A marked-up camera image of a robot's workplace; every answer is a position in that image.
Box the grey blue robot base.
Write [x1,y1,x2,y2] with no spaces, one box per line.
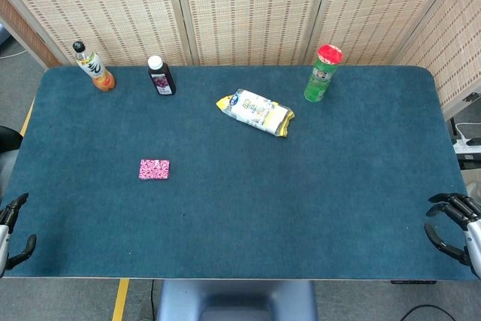
[156,279,319,321]

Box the orange tea drink bottle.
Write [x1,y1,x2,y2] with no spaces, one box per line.
[71,41,116,92]

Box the black floor cable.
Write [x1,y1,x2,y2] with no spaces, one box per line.
[400,303,458,321]

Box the green chips can red lid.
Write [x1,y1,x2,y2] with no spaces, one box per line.
[303,44,344,103]

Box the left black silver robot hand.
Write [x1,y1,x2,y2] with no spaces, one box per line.
[0,192,38,277]

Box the dark grape juice bottle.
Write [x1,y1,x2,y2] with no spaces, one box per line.
[147,55,177,96]

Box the yellow white snack bag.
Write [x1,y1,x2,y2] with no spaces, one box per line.
[215,88,296,138]

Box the pink patterned packet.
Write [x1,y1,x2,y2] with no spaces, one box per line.
[138,159,171,181]

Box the brown woven screen panel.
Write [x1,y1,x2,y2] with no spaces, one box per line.
[0,0,61,70]

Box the blue felt table cover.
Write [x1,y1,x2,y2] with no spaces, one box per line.
[0,65,480,280]

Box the woven bamboo screen panel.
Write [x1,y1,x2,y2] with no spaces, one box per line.
[0,0,189,68]
[306,0,467,67]
[172,0,334,67]
[392,0,481,121]

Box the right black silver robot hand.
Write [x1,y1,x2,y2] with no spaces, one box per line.
[423,192,481,277]

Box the black table control panel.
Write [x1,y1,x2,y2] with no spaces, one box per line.
[390,279,437,286]

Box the white power cable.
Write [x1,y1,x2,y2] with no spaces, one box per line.
[453,120,481,142]

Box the white power strip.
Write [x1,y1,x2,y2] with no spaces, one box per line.
[452,136,481,155]

